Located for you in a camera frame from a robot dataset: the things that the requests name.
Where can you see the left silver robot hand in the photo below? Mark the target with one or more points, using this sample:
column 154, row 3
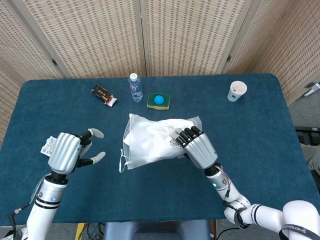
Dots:
column 65, row 152

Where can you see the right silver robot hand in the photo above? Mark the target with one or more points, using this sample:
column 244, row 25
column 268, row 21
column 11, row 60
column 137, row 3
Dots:
column 200, row 150

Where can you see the white mesh bag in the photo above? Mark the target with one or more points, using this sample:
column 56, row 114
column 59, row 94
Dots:
column 197, row 121

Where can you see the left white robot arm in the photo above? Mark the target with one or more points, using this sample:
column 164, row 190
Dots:
column 47, row 200

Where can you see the white red spout pouch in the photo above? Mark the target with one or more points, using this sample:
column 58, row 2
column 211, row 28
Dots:
column 47, row 147

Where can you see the green yellow sponge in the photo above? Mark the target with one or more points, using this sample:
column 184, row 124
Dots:
column 166, row 102

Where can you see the blue ball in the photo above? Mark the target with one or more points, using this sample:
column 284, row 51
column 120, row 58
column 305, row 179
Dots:
column 159, row 99

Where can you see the white paper cup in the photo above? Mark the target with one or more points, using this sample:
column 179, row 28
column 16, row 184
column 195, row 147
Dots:
column 235, row 93

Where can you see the blue carpeted table surface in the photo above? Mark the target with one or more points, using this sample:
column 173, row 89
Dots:
column 150, row 195

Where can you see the black snack box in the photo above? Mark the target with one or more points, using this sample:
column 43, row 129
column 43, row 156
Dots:
column 100, row 92

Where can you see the clear plastic water bottle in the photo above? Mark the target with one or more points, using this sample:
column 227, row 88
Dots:
column 135, row 90

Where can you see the metal screen hinge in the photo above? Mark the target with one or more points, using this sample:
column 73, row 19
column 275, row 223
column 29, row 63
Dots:
column 54, row 62
column 228, row 59

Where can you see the grey blue chair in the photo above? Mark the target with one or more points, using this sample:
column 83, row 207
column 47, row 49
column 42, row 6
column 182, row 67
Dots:
column 155, row 230

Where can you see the beige cloth bundle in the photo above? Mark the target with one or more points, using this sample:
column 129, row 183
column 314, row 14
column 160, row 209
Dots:
column 313, row 155

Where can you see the woven bamboo folding screen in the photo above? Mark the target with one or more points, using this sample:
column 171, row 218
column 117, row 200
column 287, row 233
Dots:
column 100, row 37

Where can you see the white metal screen foot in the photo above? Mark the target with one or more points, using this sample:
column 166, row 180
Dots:
column 312, row 88

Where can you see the black equipment frame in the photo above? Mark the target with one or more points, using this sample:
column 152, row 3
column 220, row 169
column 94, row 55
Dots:
column 307, row 135

